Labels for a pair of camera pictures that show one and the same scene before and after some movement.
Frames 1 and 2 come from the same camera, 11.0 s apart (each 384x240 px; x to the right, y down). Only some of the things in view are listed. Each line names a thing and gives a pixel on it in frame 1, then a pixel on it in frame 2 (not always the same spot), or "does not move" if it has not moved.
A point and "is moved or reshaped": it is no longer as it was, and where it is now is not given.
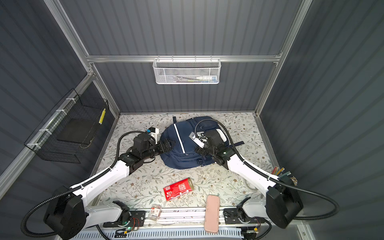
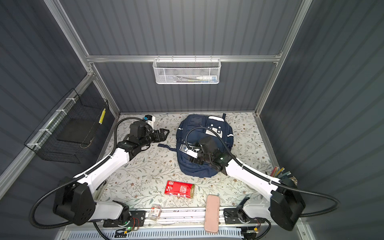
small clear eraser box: [155, 212] does not move
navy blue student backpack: [184, 156] is moved or reshaped
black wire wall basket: [67, 135] does not move
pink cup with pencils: [284, 175] does not move
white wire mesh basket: [187, 71] does not move
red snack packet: [178, 188] is moved or reshaped
